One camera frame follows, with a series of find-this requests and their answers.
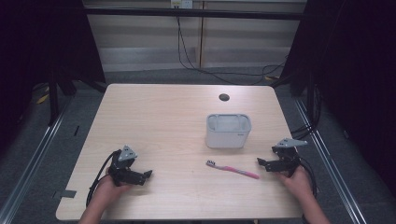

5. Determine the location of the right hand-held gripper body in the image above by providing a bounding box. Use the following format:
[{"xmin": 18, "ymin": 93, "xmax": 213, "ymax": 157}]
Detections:
[{"xmin": 271, "ymin": 137, "xmax": 308, "ymax": 178}]

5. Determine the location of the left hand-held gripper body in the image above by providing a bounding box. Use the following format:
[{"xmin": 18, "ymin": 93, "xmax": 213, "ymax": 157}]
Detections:
[{"xmin": 107, "ymin": 145, "xmax": 139, "ymax": 188}]

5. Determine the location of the pink toothbrush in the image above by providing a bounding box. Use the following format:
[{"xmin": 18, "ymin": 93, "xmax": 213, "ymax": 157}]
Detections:
[{"xmin": 205, "ymin": 160, "xmax": 261, "ymax": 180}]

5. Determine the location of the white toothbrush holder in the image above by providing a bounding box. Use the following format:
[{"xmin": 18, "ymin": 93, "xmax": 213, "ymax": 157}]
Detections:
[{"xmin": 205, "ymin": 113, "xmax": 252, "ymax": 149}]

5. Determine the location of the person's left hand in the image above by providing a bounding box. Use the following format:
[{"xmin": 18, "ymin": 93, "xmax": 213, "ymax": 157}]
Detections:
[{"xmin": 92, "ymin": 167, "xmax": 134, "ymax": 203}]

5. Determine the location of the person's right hand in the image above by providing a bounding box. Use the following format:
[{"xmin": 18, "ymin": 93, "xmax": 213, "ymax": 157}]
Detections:
[{"xmin": 275, "ymin": 165, "xmax": 313, "ymax": 201}]

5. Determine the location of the grey tape strip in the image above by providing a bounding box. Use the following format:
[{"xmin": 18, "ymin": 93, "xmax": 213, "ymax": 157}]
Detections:
[{"xmin": 51, "ymin": 189, "xmax": 78, "ymax": 200}]

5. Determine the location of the black metal stand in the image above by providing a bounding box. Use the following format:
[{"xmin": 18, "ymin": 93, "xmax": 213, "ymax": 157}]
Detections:
[
  {"xmin": 270, "ymin": 69, "xmax": 323, "ymax": 132},
  {"xmin": 47, "ymin": 66, "xmax": 78, "ymax": 127}
]

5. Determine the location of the dark curtain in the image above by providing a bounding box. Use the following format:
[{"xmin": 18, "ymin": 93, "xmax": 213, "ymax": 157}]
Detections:
[
  {"xmin": 0, "ymin": 0, "xmax": 107, "ymax": 150},
  {"xmin": 279, "ymin": 0, "xmax": 396, "ymax": 200}
]

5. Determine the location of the yellow floor tape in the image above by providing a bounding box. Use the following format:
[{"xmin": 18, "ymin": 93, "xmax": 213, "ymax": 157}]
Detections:
[{"xmin": 35, "ymin": 87, "xmax": 50, "ymax": 105}]

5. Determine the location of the black horizontal bar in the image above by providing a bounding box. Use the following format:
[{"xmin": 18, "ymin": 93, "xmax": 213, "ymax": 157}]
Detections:
[{"xmin": 83, "ymin": 7, "xmax": 308, "ymax": 21}]

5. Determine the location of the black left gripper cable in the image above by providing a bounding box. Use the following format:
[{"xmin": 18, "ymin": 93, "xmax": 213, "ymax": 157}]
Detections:
[{"xmin": 85, "ymin": 149, "xmax": 121, "ymax": 208}]

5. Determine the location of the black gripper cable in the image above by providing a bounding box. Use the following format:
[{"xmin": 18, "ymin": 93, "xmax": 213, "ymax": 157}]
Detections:
[
  {"xmin": 85, "ymin": 149, "xmax": 121, "ymax": 208},
  {"xmin": 298, "ymin": 156, "xmax": 319, "ymax": 224}
]

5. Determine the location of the black floor cable bundle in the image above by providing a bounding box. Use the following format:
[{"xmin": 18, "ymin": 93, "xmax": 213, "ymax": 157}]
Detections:
[{"xmin": 290, "ymin": 83, "xmax": 323, "ymax": 141}]

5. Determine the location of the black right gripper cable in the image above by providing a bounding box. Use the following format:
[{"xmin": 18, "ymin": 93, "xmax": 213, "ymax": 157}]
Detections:
[{"xmin": 298, "ymin": 156, "xmax": 319, "ymax": 224}]

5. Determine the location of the metal floor rail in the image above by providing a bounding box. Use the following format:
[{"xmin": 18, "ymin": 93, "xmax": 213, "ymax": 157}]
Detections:
[
  {"xmin": 0, "ymin": 100, "xmax": 74, "ymax": 224},
  {"xmin": 292, "ymin": 97, "xmax": 370, "ymax": 224}
]

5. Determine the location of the black wall cable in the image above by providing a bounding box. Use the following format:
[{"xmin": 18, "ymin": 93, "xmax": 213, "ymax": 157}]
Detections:
[{"xmin": 176, "ymin": 15, "xmax": 287, "ymax": 86}]

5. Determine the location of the white wall socket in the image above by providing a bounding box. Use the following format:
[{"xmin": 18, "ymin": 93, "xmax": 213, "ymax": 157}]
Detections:
[{"xmin": 170, "ymin": 0, "xmax": 194, "ymax": 9}]

